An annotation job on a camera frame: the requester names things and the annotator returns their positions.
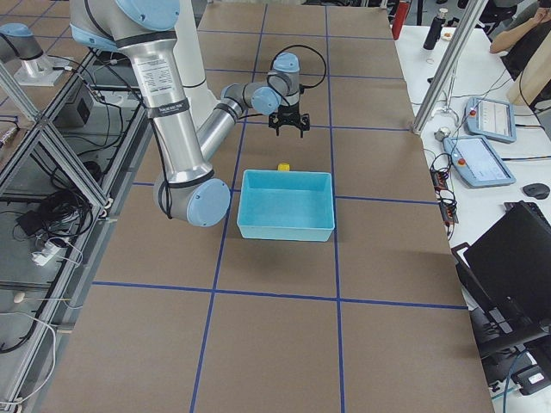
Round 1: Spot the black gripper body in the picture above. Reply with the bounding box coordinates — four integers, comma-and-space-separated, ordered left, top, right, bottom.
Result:
269, 111, 310, 138

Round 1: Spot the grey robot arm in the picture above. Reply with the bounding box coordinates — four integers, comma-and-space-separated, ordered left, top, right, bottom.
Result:
70, 1, 309, 227
1, 22, 64, 87

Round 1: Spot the light blue plastic bin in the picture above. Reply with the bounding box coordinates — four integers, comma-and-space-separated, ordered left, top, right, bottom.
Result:
237, 170, 335, 242

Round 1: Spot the red bottle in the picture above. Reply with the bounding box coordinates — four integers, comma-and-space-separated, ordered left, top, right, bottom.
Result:
392, 0, 410, 40

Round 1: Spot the black bottle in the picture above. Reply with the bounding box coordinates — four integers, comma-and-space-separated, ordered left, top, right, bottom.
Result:
423, 9, 448, 50

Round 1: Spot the orange black circuit board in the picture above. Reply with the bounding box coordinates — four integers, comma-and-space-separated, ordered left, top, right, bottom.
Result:
430, 169, 459, 226

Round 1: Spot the lower blue teach pendant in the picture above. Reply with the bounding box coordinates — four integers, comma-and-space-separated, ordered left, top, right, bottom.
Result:
443, 135, 516, 188

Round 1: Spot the blue teach pendant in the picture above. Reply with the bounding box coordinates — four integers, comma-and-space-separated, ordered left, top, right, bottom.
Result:
443, 135, 516, 188
465, 97, 517, 144

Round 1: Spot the upper blue teach pendant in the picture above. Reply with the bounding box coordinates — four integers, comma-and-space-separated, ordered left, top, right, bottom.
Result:
465, 97, 517, 144

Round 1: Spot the seated person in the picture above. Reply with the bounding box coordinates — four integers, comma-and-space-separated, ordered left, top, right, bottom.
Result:
489, 1, 550, 79

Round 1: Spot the black computer mouse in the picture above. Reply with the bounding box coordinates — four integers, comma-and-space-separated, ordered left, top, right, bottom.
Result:
522, 182, 550, 200

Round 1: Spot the black laptop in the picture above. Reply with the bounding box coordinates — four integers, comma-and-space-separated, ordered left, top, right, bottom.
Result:
452, 201, 550, 358

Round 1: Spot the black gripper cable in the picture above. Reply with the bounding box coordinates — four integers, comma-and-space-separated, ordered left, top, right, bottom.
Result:
265, 44, 328, 108

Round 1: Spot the aluminium frame post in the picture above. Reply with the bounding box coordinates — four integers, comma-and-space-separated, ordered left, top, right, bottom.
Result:
412, 0, 488, 135

